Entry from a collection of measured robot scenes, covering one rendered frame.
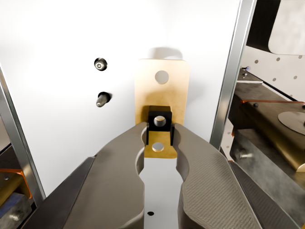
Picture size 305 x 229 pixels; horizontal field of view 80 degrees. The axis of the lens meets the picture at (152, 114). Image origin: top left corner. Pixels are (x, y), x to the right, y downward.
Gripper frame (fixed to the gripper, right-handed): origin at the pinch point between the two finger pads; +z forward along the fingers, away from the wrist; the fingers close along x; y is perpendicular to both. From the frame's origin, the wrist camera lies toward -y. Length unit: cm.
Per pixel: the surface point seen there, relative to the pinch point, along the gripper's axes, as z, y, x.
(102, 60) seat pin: 4.7, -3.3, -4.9
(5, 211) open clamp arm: 3.5, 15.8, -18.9
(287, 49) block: 6.6, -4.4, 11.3
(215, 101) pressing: 4.6, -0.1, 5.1
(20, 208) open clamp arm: 4.9, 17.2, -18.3
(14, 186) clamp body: 7.1, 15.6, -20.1
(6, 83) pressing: 4.7, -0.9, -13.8
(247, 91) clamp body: 17.3, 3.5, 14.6
